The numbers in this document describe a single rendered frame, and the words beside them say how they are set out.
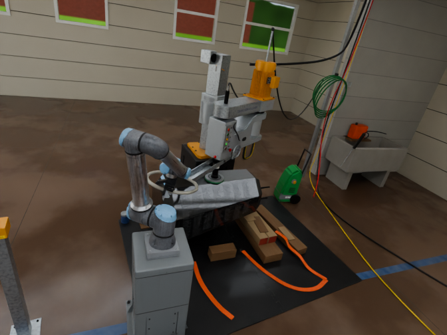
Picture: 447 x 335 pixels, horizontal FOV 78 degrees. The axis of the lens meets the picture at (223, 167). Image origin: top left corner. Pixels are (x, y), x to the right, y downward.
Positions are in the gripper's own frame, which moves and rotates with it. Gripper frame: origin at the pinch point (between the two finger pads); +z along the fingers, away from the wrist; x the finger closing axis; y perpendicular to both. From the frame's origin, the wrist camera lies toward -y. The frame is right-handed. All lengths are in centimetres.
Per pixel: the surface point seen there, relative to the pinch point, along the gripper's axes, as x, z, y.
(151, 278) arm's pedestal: -59, 31, 16
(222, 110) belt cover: 56, -79, 25
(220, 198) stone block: 68, 15, 47
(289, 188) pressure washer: 201, 22, 148
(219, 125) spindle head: 61, -62, 26
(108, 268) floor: 18, 102, -42
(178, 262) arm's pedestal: -50, 20, 30
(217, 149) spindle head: 65, -38, 30
